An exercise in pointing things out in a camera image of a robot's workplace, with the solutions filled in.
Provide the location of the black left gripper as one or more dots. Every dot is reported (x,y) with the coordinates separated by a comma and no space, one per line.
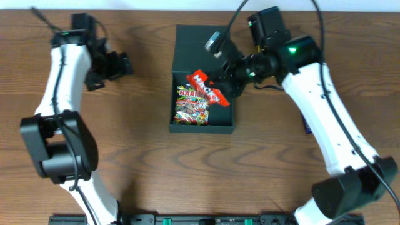
(115,66)

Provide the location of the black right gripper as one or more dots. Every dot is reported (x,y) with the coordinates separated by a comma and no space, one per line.
(231,79)

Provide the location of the red Hacks candy bag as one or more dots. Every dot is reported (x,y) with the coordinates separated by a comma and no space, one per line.
(214,96)

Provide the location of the dark green box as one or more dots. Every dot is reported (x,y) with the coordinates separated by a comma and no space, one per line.
(189,56)

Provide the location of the colourful Haribo candy bag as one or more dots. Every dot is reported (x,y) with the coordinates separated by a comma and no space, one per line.
(190,108)

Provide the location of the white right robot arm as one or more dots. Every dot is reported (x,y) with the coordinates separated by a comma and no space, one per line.
(357,174)

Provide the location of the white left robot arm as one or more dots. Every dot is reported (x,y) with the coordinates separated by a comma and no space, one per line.
(58,141)

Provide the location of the blue Dairy Milk chocolate bar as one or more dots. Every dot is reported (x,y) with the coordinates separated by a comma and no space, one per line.
(307,127)

